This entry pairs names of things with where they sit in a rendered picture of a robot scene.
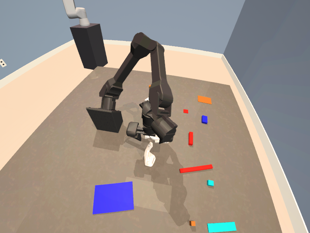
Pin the small cyan cube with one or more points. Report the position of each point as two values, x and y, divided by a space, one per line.
210 183

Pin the orange flat plate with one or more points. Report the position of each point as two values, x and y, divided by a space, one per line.
204 99

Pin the blue flat square plate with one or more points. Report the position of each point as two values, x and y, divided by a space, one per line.
113 197

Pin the cyan flat rectangular plate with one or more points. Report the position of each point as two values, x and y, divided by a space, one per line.
221 227

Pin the blue rectangular block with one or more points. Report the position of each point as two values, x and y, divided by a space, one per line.
204 119

